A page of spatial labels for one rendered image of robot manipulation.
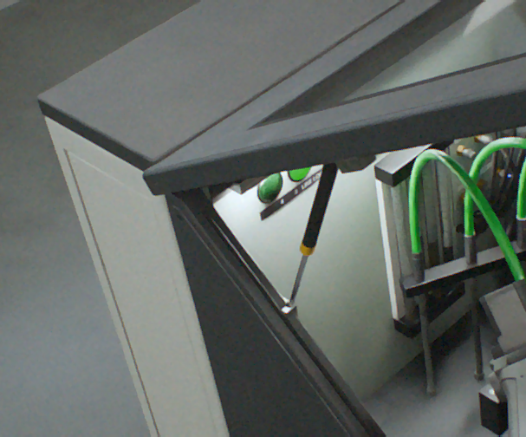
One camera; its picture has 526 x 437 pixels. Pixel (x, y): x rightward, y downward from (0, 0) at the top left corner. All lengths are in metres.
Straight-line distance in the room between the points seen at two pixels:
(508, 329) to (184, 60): 0.67
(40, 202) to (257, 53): 2.52
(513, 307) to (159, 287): 0.62
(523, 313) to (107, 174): 0.66
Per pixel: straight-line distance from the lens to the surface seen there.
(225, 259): 1.56
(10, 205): 4.23
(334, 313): 1.91
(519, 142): 1.69
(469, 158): 1.97
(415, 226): 1.82
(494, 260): 1.92
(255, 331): 1.60
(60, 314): 3.70
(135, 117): 1.66
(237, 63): 1.72
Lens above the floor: 2.38
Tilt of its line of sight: 38 degrees down
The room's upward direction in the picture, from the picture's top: 12 degrees counter-clockwise
